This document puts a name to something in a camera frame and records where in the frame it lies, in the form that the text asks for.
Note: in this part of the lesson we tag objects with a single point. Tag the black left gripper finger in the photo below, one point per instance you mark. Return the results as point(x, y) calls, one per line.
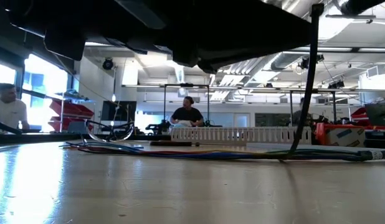
point(283, 25)

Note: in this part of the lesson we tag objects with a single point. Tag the long black zip tie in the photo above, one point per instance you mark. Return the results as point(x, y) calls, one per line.
point(308, 81)

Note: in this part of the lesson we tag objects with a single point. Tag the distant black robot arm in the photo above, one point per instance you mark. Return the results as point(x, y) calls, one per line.
point(158, 127)

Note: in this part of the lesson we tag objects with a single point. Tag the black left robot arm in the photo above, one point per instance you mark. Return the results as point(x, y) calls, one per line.
point(86, 18)

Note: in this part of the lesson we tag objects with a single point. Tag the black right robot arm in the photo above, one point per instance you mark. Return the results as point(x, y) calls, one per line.
point(364, 5)

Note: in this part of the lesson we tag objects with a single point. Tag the linear ceiling light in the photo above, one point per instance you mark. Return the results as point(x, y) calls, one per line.
point(323, 49)

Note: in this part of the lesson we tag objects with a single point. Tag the person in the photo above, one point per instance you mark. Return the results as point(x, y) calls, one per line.
point(10, 112)
point(187, 115)
point(294, 119)

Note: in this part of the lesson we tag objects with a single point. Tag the red storage crates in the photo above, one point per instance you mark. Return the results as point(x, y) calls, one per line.
point(358, 115)

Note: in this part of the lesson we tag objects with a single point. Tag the black monitor on cart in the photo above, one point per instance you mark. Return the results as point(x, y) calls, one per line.
point(119, 110)

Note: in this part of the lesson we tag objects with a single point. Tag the clear safety glasses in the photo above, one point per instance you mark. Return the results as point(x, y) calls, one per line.
point(113, 134)

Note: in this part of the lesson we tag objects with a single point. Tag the shelf with red bins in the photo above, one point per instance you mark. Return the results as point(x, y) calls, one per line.
point(74, 110)

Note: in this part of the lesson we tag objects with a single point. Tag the silver ceiling air duct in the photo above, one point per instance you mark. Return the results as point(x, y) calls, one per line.
point(286, 60)

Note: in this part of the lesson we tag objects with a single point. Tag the black ceiling-mounted camera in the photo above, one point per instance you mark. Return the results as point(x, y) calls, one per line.
point(335, 84)
point(303, 63)

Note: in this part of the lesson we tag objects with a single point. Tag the black wall spotlight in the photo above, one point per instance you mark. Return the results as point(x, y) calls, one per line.
point(107, 64)

